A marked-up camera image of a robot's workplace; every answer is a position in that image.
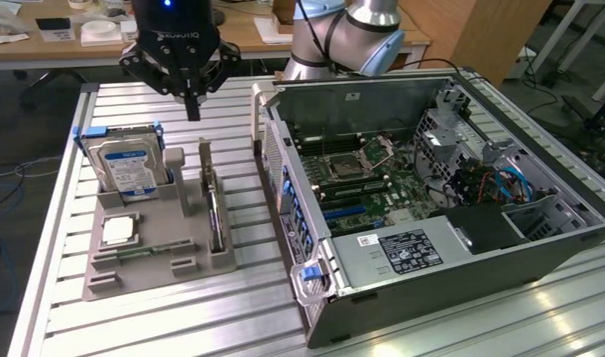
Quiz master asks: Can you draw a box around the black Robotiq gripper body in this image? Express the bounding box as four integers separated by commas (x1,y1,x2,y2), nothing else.
132,0,222,86

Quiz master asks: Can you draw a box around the black graphics card with fan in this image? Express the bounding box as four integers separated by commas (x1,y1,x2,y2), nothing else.
197,136,229,254

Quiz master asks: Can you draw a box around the small white labelled box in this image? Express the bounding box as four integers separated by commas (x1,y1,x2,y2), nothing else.
119,20,141,42

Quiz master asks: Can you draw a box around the white box with bowl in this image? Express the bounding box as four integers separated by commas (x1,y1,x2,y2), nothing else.
80,20,124,48

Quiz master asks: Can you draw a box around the white paper stack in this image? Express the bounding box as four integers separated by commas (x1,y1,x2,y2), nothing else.
254,16,294,44

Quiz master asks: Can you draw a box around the wooden desk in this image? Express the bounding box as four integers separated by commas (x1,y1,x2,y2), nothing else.
0,0,432,71

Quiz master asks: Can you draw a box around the brown cardboard box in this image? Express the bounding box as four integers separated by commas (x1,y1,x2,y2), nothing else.
272,0,301,27

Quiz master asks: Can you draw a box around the black and white label box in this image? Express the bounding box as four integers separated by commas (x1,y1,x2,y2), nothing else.
36,17,77,42

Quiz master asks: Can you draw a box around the black chair base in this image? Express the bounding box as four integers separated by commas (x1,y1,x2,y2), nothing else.
13,68,88,111

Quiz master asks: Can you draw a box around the clear plastic bag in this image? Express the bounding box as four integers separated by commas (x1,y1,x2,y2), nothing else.
0,0,32,35

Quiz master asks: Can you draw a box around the hard disk in blue caddy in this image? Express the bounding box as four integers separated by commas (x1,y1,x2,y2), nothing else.
72,120,165,204

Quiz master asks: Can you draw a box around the CPU socket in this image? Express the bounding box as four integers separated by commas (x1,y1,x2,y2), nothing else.
325,152,366,180

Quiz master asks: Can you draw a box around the metal socket cover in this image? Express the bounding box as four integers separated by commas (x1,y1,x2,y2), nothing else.
357,133,397,167

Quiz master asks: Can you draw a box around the installed black RAM stick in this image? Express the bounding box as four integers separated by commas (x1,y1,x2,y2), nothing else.
321,183,390,200

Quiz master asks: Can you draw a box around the grey parts rack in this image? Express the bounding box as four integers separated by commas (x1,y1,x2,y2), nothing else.
81,147,238,302

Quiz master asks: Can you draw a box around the silver CPU chip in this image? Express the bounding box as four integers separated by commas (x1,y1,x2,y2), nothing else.
101,217,137,246

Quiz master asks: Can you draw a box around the blue expansion slot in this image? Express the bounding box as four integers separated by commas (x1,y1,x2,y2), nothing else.
324,205,366,220

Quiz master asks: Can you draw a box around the silver disk bay cage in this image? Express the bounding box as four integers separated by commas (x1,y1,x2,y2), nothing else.
413,109,473,180

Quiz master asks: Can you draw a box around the green motherboard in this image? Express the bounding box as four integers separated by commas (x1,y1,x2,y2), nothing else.
285,122,445,237

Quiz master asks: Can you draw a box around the green RAM stick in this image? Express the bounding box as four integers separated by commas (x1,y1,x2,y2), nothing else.
116,243,173,260

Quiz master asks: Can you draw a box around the wooden cabinet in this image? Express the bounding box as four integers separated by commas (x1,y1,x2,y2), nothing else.
416,0,554,86

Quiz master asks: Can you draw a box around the blue case latch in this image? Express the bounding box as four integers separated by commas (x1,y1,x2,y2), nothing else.
301,266,324,286

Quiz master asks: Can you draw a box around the grey power supply unit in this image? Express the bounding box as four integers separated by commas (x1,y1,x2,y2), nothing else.
330,216,476,289

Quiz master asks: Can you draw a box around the open grey PC case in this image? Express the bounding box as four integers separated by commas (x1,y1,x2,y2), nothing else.
250,66,605,350

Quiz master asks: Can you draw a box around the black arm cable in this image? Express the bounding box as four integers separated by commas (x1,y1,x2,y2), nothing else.
293,0,334,70

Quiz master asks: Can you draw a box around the white floor cable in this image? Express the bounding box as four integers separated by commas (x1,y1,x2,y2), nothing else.
0,155,61,178

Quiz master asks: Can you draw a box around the black cable behind case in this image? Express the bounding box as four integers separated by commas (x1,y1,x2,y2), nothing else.
394,58,482,81

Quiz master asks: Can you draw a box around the blue floor cable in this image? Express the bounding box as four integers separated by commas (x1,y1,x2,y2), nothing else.
0,178,27,321

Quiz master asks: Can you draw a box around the orange and black wire bundle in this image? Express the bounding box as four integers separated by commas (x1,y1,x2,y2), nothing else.
474,171,498,204

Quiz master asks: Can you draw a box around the blue SATA wire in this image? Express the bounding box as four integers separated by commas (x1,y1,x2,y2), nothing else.
494,167,534,204

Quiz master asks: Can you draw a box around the white desk frame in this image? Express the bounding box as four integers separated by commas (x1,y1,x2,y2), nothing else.
525,0,605,101

